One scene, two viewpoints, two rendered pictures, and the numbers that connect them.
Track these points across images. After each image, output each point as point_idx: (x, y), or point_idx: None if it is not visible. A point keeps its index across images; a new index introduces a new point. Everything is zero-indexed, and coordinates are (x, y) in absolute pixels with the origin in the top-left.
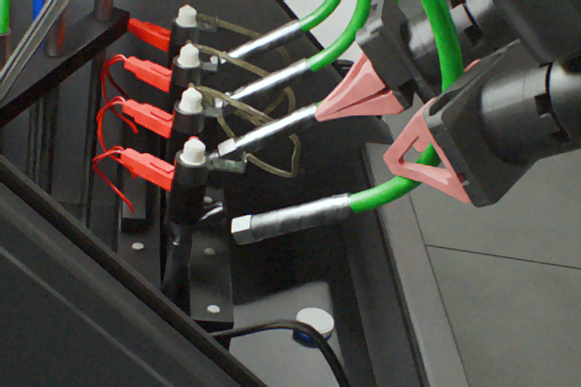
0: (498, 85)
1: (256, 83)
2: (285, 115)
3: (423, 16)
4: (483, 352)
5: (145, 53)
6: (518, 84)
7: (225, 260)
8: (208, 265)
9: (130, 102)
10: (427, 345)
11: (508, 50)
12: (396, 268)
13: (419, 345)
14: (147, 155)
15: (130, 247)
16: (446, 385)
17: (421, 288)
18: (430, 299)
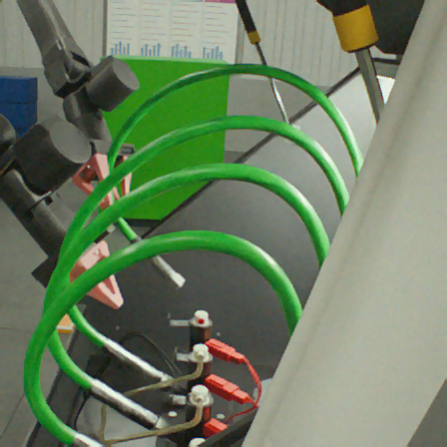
0: (109, 136)
1: (136, 403)
2: (128, 352)
3: (72, 213)
4: None
5: None
6: (107, 128)
7: (163, 410)
8: (174, 406)
9: (242, 394)
10: (44, 391)
11: (92, 140)
12: (25, 446)
13: (47, 393)
14: (226, 350)
15: (224, 417)
16: (48, 371)
17: (19, 428)
18: (19, 420)
